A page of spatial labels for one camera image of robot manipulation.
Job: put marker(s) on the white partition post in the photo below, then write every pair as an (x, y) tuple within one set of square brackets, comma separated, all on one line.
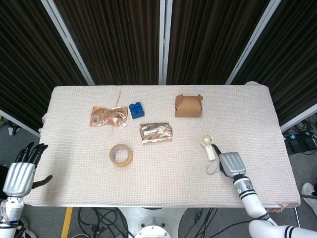
[(71, 44), (165, 42), (252, 42)]

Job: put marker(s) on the dark ribbed partition panel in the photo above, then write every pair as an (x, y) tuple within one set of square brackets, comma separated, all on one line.
[(292, 62), (24, 62), (210, 42), (116, 42)]

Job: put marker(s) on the orange spouted drink pouch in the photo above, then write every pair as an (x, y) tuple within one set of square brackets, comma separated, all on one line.
[(104, 116)]

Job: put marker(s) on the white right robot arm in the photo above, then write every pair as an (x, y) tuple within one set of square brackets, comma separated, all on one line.
[(252, 203)]

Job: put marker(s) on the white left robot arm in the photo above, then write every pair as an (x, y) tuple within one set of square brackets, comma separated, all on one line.
[(10, 210)]

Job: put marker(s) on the white handheld fan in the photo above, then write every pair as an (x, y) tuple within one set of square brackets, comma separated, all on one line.
[(210, 153)]

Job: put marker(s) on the gold foil snack packet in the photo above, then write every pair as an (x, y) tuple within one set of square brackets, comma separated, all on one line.
[(154, 132)]

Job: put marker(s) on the black foot pedal box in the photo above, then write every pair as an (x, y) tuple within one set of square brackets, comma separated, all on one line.
[(301, 143)]

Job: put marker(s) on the yellow floor tape strip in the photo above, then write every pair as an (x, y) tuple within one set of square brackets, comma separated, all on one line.
[(67, 223)]

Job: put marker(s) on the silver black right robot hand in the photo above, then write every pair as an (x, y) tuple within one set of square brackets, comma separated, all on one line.
[(232, 164)]

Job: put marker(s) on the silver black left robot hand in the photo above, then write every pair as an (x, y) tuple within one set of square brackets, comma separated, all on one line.
[(18, 178)]

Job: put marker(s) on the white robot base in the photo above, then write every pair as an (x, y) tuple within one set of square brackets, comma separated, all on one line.
[(153, 220)]

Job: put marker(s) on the brown kraft paper box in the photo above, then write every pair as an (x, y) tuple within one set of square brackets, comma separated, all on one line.
[(188, 109)]

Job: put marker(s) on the pink waffle weave tablecloth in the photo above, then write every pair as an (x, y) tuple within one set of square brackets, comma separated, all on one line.
[(173, 178)]

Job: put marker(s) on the white partition foot rail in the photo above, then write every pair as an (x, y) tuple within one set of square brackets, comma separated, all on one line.
[(299, 116), (19, 122)]

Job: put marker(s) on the yellow packing tape roll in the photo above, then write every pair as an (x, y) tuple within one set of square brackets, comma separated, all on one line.
[(121, 164)]

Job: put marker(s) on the blue toy building block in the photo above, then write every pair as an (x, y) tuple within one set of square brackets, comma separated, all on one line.
[(136, 112)]

